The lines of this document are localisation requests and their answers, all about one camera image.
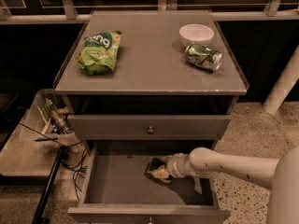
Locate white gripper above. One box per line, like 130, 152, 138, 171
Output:
148, 153, 192, 183

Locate green yellow sponge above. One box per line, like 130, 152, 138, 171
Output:
147, 158, 165, 172

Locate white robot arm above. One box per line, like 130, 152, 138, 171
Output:
147, 147, 299, 224

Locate brass top drawer knob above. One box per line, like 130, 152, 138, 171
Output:
147, 126, 155, 134

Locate grey open middle drawer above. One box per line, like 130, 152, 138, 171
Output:
68, 141, 230, 224

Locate grey drawer cabinet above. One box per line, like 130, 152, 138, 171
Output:
51, 9, 249, 224

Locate grey top drawer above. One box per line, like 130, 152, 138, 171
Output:
68, 115, 231, 140

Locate clutter items in bin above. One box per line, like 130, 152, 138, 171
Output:
37, 98, 73, 134

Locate crushed green soda can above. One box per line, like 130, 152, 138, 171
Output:
184, 44, 222, 73

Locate green snack bag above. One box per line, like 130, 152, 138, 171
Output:
76, 30, 121, 76

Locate white bowl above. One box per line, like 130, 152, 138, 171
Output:
179, 24, 214, 47

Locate black cables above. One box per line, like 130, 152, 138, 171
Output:
60, 141, 90, 202

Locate white pillar post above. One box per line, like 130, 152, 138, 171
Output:
263, 45, 299, 114

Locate white window railing frame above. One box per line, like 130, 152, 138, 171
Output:
0, 0, 299, 24

